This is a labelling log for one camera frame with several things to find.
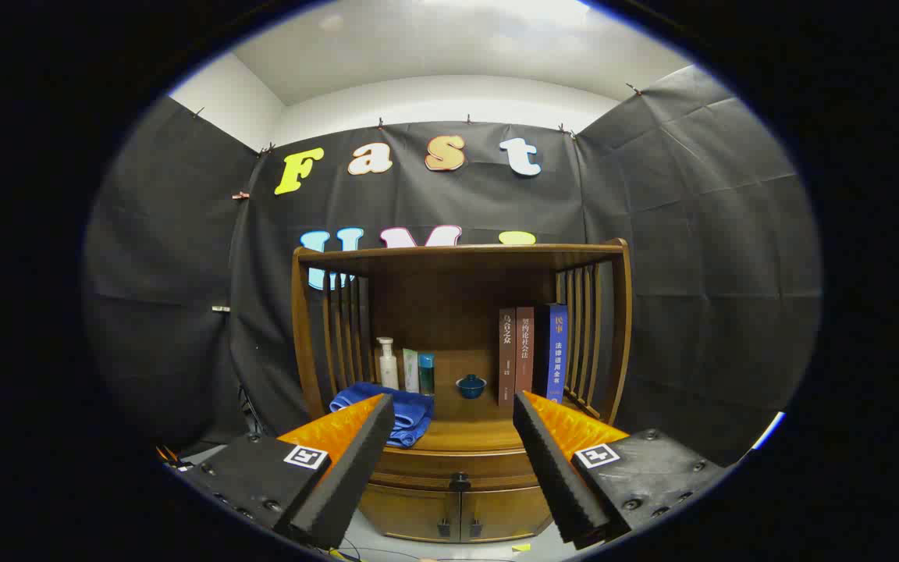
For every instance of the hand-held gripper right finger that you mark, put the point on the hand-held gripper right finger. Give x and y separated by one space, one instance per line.
551 468

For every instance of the blue folded towel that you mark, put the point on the blue folded towel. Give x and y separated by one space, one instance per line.
412 414

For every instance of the wooden cabinet door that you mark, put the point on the wooden cabinet door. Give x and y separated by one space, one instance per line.
508 511
406 511

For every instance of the white pump bottle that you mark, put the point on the white pump bottle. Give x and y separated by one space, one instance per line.
389 371

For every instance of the wooden drawer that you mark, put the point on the wooden drawer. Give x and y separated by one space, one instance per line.
434 467

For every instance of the teal capped bottle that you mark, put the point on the teal capped bottle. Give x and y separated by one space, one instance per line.
426 375

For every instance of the black drawer knob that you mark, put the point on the black drawer knob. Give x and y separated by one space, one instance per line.
460 481

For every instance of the white and green tube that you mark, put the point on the white and green tube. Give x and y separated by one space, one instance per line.
410 371

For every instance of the dark brown book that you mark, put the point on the dark brown book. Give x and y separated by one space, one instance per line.
506 359

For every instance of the wooden countertop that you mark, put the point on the wooden countertop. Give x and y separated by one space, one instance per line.
481 429

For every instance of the reddish brown book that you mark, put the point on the reddish brown book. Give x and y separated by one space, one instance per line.
524 351

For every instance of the blue book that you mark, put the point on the blue book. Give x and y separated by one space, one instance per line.
557 359

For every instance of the black backdrop cloth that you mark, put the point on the black backdrop cloth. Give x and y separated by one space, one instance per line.
652 234

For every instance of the dark blue lidded teacup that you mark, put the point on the dark blue lidded teacup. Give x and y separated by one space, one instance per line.
470 387

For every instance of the brown wooden cabinet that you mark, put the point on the brown wooden cabinet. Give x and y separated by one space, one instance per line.
449 312

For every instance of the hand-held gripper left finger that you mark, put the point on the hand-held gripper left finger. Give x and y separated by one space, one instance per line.
356 460

